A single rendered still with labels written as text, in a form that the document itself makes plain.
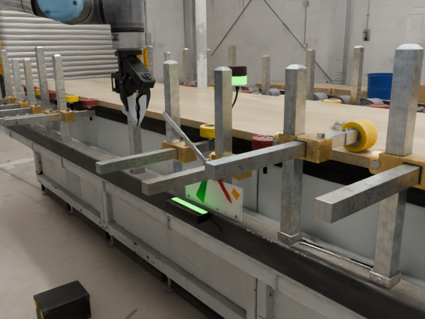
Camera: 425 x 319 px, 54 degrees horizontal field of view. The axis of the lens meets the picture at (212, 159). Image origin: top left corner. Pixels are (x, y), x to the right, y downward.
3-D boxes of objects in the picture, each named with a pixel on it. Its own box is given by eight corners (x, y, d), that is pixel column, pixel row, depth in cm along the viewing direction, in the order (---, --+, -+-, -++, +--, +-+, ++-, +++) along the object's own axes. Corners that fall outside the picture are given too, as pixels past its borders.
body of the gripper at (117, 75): (135, 91, 124) (131, 49, 120) (150, 93, 117) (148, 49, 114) (111, 93, 119) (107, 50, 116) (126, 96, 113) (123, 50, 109)
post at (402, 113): (387, 293, 83) (415, 43, 70) (371, 285, 86) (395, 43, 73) (396, 287, 85) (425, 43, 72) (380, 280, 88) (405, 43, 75)
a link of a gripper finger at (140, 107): (137, 123, 124) (135, 92, 122) (148, 125, 120) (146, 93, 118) (128, 124, 123) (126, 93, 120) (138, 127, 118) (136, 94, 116)
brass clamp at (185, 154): (182, 163, 129) (181, 148, 128) (159, 155, 139) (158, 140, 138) (198, 160, 133) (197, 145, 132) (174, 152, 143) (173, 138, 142)
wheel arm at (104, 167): (101, 178, 116) (100, 162, 115) (96, 175, 119) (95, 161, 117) (219, 151, 143) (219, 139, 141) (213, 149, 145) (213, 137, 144)
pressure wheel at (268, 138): (265, 179, 119) (266, 140, 116) (246, 173, 125) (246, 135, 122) (284, 173, 124) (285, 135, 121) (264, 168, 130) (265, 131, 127)
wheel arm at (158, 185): (149, 199, 98) (148, 182, 96) (141, 195, 100) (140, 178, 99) (274, 164, 124) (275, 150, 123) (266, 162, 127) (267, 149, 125)
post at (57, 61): (64, 150, 214) (54, 54, 201) (62, 149, 217) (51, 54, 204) (71, 149, 216) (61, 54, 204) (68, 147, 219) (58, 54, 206)
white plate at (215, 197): (240, 223, 113) (240, 188, 110) (184, 197, 132) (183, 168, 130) (241, 223, 113) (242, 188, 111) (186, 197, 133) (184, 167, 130)
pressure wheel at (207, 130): (223, 160, 139) (222, 126, 136) (199, 160, 140) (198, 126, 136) (223, 154, 147) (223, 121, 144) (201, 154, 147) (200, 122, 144)
